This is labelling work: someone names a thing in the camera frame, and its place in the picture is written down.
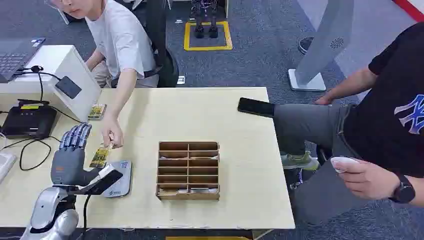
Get black office chair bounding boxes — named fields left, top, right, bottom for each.
left=145, top=0, right=180, bottom=89

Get white handheld remote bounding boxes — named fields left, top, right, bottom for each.
left=330, top=156, right=361, bottom=174

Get green sneaker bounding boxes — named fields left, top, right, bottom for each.
left=280, top=151, right=321, bottom=172

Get person in black shirt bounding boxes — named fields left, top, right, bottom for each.
left=273, top=21, right=424, bottom=227

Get person's hand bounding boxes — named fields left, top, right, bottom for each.
left=332, top=158, right=402, bottom=201
left=313, top=94, right=335, bottom=107
left=100, top=114, right=125, bottom=149

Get yellow green printed card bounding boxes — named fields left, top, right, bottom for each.
left=89, top=143, right=114, bottom=169

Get white plastic tray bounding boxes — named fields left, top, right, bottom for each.
left=0, top=152, right=18, bottom=184

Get dark grey laptop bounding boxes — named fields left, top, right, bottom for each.
left=0, top=37, right=47, bottom=84

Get white banner stand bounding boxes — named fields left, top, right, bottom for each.
left=287, top=0, right=356, bottom=93

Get person in white shirt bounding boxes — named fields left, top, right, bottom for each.
left=44, top=0, right=161, bottom=149

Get black round floor object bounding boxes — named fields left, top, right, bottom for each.
left=297, top=36, right=316, bottom=55

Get black looped cable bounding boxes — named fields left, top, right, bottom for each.
left=0, top=135, right=62, bottom=172

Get stack of printed cards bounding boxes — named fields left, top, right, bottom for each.
left=87, top=102, right=108, bottom=121

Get white desk riser box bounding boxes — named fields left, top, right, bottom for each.
left=0, top=44, right=102, bottom=122

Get black smartphone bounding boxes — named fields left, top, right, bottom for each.
left=237, top=96, right=276, bottom=119

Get cards in wooden box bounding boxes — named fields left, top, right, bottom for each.
left=158, top=187, right=220, bottom=195

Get black square card reader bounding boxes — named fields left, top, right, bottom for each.
left=54, top=75, right=83, bottom=100

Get wooden compartment card box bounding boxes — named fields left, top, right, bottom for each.
left=155, top=141, right=221, bottom=202

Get yellow floor tape square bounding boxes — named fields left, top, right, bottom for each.
left=183, top=20, right=234, bottom=52

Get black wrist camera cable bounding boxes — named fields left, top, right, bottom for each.
left=81, top=193, right=93, bottom=240

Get black desktop device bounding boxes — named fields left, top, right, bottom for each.
left=0, top=104, right=59, bottom=140

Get black cable with round plug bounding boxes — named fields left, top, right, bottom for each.
left=13, top=65, right=84, bottom=124

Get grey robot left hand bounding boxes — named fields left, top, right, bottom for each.
left=50, top=122, right=101, bottom=188

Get black humanoid robot legs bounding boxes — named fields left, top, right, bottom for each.
left=190, top=0, right=220, bottom=40

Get black wristwatch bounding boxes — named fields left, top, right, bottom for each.
left=388, top=173, right=417, bottom=205

